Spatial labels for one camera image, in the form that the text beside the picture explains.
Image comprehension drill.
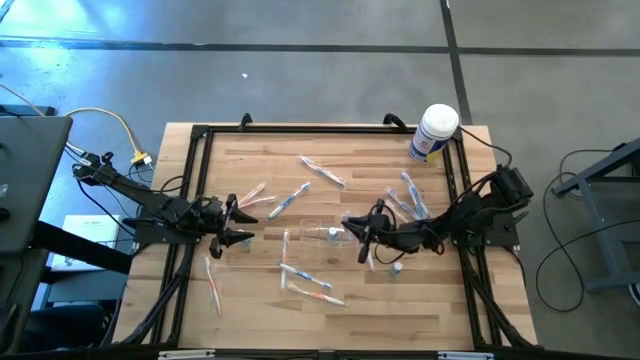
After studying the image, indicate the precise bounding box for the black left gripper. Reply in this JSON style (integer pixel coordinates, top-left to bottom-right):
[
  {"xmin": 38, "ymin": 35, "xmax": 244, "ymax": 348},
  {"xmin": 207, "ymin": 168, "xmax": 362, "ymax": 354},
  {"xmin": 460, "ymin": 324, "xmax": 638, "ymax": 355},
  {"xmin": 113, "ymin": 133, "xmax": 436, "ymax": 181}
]
[{"xmin": 191, "ymin": 193, "xmax": 260, "ymax": 260}]

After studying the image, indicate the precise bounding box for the black chair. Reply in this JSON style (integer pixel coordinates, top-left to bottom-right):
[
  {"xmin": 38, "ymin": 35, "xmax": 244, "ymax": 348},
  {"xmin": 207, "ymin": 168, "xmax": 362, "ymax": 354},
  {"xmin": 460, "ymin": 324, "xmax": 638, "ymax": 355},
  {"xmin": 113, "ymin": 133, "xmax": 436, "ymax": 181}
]
[{"xmin": 22, "ymin": 299, "xmax": 119, "ymax": 351}]

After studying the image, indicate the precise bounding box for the yellow floor cable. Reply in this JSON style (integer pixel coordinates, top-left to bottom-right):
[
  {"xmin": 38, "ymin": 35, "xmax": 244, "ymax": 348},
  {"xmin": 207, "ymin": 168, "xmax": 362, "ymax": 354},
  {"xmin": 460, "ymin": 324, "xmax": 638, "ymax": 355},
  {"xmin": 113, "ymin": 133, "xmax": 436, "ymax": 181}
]
[{"xmin": 64, "ymin": 107, "xmax": 152, "ymax": 167}]

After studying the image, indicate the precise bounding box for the white frame bracket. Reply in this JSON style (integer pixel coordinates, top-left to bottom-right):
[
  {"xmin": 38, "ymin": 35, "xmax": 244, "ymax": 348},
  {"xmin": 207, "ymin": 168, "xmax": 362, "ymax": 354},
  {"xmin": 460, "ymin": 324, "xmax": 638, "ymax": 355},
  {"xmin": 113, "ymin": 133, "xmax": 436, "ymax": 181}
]
[
  {"xmin": 157, "ymin": 349, "xmax": 216, "ymax": 360},
  {"xmin": 437, "ymin": 351, "xmax": 496, "ymax": 360}
]

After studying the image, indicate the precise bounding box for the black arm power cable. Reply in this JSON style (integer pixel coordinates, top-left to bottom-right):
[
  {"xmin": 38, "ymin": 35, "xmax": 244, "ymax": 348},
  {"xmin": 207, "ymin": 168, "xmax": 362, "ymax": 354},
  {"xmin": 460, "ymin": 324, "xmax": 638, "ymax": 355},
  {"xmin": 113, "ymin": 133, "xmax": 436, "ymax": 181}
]
[{"xmin": 458, "ymin": 124, "xmax": 514, "ymax": 169}]

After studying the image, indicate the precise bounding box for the black desk crossbar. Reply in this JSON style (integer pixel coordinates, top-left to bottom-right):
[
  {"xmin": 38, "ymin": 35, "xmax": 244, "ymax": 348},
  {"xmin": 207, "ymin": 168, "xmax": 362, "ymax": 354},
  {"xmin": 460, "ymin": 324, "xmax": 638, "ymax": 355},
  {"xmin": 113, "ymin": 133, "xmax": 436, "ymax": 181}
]
[{"xmin": 29, "ymin": 219, "xmax": 134, "ymax": 275}]

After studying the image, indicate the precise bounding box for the clear acrylic organizer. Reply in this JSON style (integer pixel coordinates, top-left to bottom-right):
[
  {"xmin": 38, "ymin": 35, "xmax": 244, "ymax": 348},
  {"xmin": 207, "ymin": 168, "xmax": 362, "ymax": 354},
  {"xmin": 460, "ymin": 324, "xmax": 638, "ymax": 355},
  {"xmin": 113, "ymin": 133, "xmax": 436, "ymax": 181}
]
[{"xmin": 298, "ymin": 217, "xmax": 360, "ymax": 250}]

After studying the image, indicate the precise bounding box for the black aluminium table frame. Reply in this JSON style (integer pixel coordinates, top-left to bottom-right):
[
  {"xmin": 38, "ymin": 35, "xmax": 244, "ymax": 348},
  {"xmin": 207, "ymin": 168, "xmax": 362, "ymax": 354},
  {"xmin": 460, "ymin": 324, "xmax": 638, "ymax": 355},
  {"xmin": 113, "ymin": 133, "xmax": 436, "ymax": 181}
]
[{"xmin": 112, "ymin": 123, "xmax": 539, "ymax": 351}]

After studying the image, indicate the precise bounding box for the blue toothbrush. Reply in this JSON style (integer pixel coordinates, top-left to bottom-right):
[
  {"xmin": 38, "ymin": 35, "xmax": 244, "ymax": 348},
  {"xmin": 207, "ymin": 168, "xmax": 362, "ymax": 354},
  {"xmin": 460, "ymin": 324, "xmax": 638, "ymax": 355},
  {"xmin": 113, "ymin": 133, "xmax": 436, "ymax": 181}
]
[
  {"xmin": 266, "ymin": 181, "xmax": 313, "ymax": 221},
  {"xmin": 297, "ymin": 154, "xmax": 347, "ymax": 189},
  {"xmin": 383, "ymin": 186, "xmax": 417, "ymax": 220},
  {"xmin": 277, "ymin": 262, "xmax": 334, "ymax": 292},
  {"xmin": 399, "ymin": 170, "xmax": 431, "ymax": 221}
]

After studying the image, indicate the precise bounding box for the blue-grey metal cart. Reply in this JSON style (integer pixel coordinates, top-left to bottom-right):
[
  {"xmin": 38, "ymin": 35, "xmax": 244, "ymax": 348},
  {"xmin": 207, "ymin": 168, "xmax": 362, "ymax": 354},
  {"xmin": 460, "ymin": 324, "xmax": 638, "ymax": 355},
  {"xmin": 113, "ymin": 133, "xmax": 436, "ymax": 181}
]
[{"xmin": 549, "ymin": 137, "xmax": 640, "ymax": 294}]

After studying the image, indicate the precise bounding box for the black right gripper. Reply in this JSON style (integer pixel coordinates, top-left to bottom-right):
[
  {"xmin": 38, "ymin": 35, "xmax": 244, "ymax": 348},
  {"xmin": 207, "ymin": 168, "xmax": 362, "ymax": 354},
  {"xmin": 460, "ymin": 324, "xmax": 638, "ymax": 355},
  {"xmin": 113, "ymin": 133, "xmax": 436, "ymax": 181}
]
[{"xmin": 340, "ymin": 198, "xmax": 397, "ymax": 265}]

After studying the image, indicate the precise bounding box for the white-lidded wipes canister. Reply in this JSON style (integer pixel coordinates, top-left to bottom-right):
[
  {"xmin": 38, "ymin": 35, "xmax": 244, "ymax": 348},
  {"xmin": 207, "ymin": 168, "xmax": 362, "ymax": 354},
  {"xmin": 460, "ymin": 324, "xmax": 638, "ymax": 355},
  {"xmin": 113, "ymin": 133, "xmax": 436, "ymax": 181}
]
[{"xmin": 408, "ymin": 103, "xmax": 460, "ymax": 164}]

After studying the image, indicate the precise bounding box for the white cardboard box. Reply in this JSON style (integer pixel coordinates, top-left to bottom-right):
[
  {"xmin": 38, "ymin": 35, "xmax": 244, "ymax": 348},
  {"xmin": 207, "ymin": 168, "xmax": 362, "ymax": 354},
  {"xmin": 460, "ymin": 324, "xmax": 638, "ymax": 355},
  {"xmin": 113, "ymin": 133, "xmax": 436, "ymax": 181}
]
[{"xmin": 49, "ymin": 213, "xmax": 124, "ymax": 272}]

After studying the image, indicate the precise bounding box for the black floor cable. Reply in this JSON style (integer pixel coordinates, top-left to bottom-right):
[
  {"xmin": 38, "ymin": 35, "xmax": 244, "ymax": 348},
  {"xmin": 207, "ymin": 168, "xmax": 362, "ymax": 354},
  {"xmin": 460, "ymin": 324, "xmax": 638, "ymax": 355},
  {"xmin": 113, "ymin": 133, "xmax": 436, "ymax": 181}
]
[{"xmin": 534, "ymin": 217, "xmax": 640, "ymax": 315}]

